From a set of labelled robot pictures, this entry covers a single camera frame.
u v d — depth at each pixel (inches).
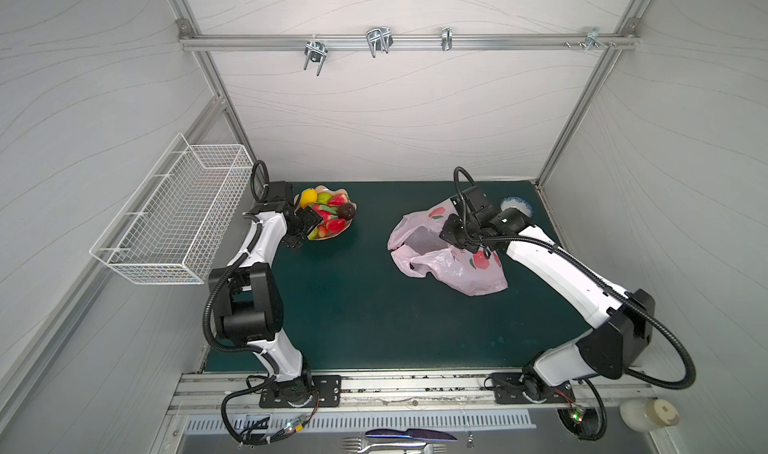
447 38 30.8
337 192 43.2
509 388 28.8
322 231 38.9
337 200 41.2
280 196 28.2
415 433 27.0
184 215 27.7
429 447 26.3
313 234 36.6
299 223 30.9
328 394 28.9
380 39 30.1
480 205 23.4
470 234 23.0
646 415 25.5
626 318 16.2
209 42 31.2
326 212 40.0
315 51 31.1
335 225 38.9
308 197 41.3
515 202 43.5
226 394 25.0
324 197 42.3
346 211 39.7
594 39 30.1
